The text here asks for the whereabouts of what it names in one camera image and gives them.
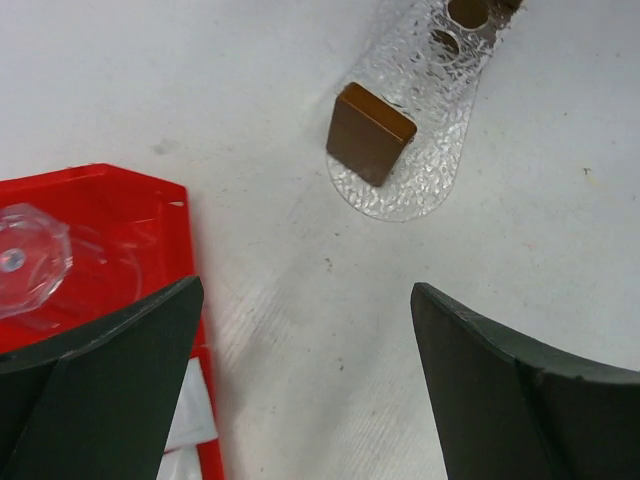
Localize toothpaste tube black cap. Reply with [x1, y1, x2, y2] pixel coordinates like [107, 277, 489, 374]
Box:
[165, 358, 218, 451]

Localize clear plastic cup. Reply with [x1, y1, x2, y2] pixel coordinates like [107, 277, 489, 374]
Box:
[1, 203, 143, 332]

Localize red plastic compartment box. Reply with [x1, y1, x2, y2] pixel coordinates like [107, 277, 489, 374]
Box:
[1, 164, 224, 479]

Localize toothpaste tube green cap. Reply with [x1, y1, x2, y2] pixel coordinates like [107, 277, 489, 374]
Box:
[156, 446, 203, 480]

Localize clear tray brown handles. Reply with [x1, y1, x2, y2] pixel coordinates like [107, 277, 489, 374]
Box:
[326, 1, 522, 222]

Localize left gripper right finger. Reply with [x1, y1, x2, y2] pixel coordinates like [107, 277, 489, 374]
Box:
[411, 283, 639, 479]

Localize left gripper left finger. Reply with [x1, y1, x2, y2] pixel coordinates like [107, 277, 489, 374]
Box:
[1, 276, 204, 479]

